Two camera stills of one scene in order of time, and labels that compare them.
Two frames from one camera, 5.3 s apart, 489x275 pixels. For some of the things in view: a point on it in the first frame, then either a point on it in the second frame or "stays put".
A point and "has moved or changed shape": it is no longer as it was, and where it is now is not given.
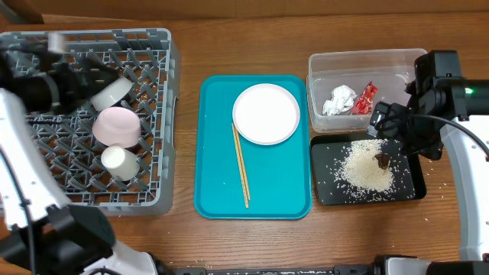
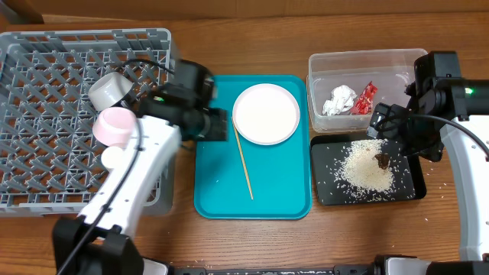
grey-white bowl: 111,94 stays put
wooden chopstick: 243,162 has moved or changed shape
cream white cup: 120,162 stays put
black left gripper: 81,93 -> 220,131
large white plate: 266,114 stays put
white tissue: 341,101 stays put
